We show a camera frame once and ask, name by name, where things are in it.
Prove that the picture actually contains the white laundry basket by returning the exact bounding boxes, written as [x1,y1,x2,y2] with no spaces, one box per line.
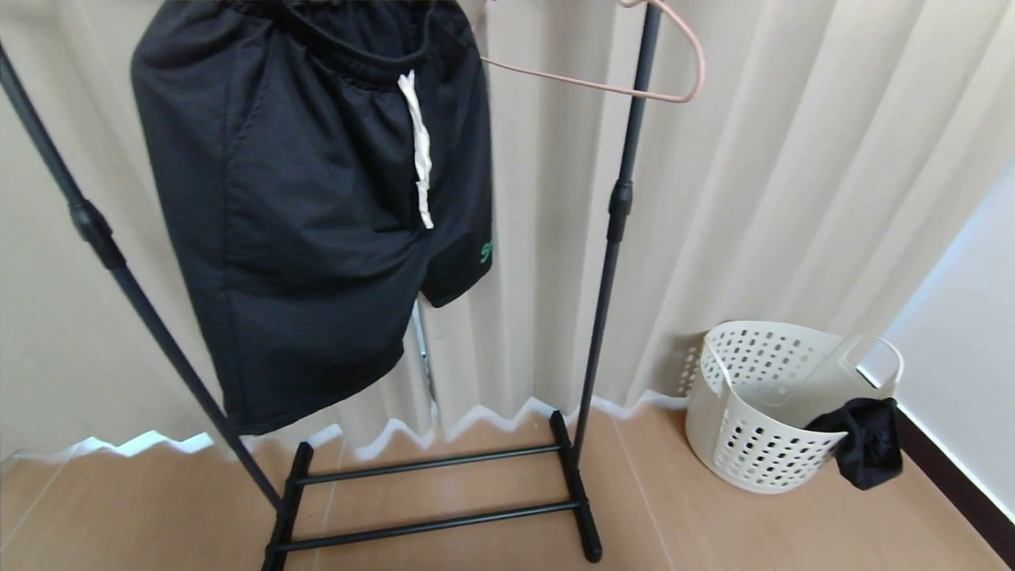
[686,320,905,495]

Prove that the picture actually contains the black mesh garment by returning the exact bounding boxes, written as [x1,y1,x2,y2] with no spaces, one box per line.
[805,397,905,491]

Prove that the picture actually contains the black shorts with white cord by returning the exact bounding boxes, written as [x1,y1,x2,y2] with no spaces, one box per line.
[131,0,494,436]

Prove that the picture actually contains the black clothes rack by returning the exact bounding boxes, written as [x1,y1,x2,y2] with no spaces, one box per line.
[0,0,664,571]

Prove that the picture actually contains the beige curtain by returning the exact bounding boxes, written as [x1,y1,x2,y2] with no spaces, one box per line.
[0,0,1015,462]

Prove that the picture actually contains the pink clothes hanger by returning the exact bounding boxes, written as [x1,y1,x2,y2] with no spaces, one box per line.
[476,0,707,105]

